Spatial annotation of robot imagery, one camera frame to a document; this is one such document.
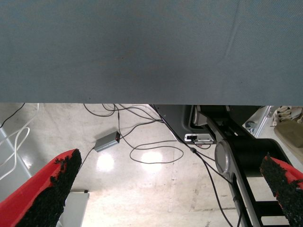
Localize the black looped floor cable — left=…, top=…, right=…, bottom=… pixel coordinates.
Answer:
left=119, top=136, right=185, bottom=164

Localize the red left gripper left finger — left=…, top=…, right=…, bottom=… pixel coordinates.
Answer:
left=0, top=148, right=83, bottom=227

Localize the white floor cable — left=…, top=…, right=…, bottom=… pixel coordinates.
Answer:
left=0, top=103, right=40, bottom=181

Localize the thin black floor cable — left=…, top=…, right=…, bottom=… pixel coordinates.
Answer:
left=83, top=103, right=166, bottom=135

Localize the beige canvas bag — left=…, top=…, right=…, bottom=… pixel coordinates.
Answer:
left=269, top=105, right=303, bottom=150

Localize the dark grey table cloth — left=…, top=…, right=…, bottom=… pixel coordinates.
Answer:
left=0, top=0, right=303, bottom=106

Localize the black cable with ferrite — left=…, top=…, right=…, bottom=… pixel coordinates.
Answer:
left=149, top=104, right=240, bottom=227

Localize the grey power adapter box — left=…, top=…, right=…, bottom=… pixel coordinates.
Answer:
left=94, top=131, right=121, bottom=153

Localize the black grey robot torso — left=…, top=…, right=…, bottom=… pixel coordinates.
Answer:
left=152, top=104, right=303, bottom=227

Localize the aluminium frame with caster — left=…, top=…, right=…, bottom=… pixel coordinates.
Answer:
left=244, top=105, right=277, bottom=139

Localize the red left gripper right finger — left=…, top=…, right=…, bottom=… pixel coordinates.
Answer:
left=259, top=153, right=303, bottom=227

